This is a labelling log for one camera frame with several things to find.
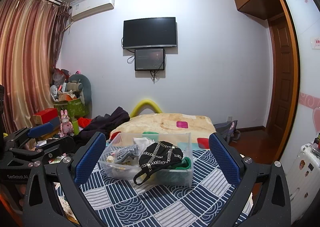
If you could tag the green bottle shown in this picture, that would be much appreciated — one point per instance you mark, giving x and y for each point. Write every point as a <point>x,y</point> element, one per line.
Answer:
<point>76,129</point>

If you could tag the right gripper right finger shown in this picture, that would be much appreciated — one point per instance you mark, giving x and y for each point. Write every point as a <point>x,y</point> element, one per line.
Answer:
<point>228,159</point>

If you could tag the blue white patterned cloth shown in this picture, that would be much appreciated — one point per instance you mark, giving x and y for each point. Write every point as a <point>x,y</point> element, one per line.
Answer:
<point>122,203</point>

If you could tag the black chain purse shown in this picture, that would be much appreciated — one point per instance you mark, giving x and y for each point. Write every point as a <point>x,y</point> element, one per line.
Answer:
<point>156,157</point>

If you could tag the grey backpack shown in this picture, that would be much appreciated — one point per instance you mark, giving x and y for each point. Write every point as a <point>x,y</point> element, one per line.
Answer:
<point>228,131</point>

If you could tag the small wall monitor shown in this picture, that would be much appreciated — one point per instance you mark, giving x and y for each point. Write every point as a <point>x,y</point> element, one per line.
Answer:
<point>152,59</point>

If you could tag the silver glitter mesh bag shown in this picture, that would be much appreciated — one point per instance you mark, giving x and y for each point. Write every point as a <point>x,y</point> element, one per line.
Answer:
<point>125,154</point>

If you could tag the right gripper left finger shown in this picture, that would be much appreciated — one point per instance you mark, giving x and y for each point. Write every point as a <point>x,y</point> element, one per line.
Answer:
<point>86,157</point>

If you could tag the red box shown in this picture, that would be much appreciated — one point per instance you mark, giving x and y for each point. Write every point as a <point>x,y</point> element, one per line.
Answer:
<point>45,116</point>

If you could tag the brown wooden door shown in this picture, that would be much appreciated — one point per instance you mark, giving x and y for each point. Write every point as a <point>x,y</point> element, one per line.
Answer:
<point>285,82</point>

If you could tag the clear plastic storage box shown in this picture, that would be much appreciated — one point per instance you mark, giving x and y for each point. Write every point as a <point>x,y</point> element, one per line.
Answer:
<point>166,176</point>

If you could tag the white sliding wardrobe door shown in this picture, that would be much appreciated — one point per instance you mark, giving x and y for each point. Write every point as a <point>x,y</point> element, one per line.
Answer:
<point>305,16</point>

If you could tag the pink rabbit figurine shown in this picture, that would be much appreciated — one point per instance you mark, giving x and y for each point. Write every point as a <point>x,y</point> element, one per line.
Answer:
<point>66,127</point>

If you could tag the striped pink curtain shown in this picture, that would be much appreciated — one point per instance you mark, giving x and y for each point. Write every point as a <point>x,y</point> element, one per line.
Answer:
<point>31,38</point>

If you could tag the grey green plush toy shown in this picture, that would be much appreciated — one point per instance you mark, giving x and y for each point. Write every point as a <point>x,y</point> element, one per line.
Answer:
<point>80,84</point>

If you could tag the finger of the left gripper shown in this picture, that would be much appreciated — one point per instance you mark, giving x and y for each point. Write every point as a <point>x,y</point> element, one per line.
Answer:
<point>45,146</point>
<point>34,132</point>

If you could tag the green knitted cloth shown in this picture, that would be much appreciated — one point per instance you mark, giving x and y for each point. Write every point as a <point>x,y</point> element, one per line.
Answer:
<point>185,164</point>

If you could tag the white air conditioner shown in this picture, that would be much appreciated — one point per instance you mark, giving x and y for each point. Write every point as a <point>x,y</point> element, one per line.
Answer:
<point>88,8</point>

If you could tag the yellow foam headboard arc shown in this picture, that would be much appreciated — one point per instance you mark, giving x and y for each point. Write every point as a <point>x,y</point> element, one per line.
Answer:
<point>143,104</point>

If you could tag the white suitcase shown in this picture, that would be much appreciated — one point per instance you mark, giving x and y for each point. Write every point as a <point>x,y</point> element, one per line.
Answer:
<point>303,180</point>

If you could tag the green cardboard box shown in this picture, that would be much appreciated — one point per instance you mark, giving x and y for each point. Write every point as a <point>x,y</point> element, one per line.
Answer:
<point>75,108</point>

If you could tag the black wall television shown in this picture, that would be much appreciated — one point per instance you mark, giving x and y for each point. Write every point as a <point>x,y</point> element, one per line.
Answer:
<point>150,32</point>

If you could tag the beige patchwork blanket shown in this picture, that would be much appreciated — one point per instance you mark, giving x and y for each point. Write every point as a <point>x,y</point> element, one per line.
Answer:
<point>185,128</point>

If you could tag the black clothes pile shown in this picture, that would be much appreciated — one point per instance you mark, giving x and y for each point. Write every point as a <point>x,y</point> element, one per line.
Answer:
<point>104,124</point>

